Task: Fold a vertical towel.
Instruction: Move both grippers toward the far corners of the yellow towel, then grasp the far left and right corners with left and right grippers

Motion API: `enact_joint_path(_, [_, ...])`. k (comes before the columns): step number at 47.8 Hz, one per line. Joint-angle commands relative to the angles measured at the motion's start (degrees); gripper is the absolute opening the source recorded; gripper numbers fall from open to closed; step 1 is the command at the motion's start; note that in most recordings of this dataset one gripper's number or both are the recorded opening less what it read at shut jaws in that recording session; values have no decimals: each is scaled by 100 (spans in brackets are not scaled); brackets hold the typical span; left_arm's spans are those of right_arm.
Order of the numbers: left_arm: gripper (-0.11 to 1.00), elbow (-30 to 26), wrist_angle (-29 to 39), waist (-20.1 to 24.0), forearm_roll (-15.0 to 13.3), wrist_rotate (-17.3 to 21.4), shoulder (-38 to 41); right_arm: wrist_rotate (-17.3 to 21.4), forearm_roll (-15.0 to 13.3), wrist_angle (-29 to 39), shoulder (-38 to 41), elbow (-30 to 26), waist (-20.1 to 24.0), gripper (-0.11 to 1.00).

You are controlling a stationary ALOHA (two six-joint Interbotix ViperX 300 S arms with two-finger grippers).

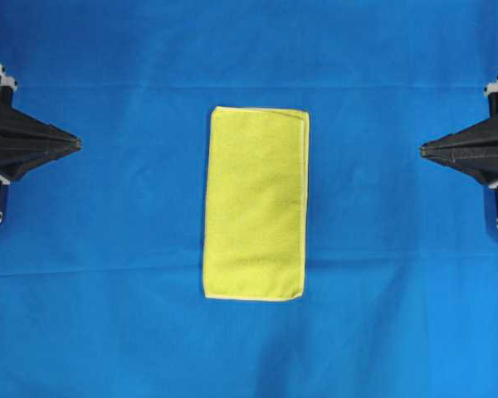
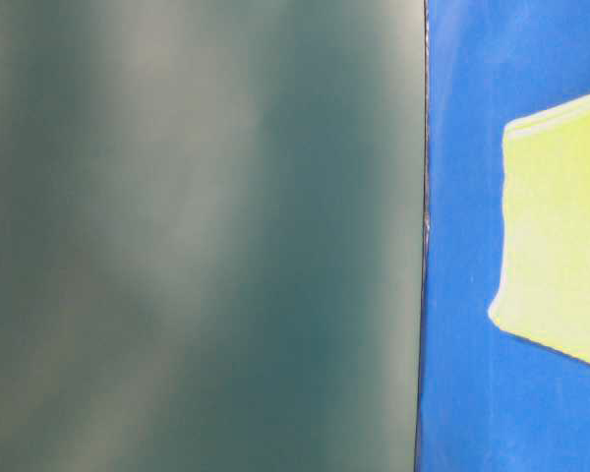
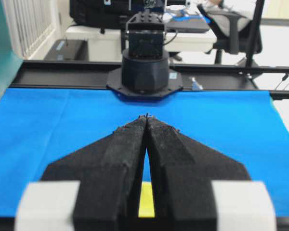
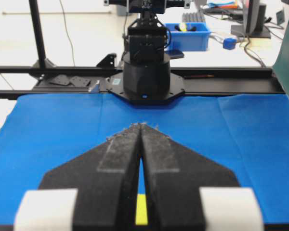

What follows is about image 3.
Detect blue table cloth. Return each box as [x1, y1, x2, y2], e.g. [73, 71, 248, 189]
[0, 88, 289, 217]

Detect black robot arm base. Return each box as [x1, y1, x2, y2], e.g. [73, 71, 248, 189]
[106, 10, 183, 100]

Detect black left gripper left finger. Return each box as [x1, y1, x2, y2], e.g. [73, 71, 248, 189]
[15, 115, 148, 231]

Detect yellow-green towel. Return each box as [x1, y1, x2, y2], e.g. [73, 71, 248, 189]
[138, 181, 155, 218]

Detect black aluminium rail frame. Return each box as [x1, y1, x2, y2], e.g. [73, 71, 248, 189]
[10, 61, 289, 100]

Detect white desk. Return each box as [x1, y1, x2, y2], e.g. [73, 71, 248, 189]
[66, 26, 217, 52]

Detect black box with blue labels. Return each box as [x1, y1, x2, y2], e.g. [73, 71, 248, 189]
[44, 38, 89, 61]

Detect black vertical stand pole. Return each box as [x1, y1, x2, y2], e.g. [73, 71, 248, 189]
[245, 0, 265, 68]

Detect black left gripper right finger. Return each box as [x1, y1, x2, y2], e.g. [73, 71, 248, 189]
[146, 115, 277, 231]

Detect black office chair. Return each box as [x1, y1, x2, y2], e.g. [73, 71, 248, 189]
[197, 0, 262, 66]

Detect white radiator grille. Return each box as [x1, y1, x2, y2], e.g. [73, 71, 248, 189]
[2, 0, 61, 60]

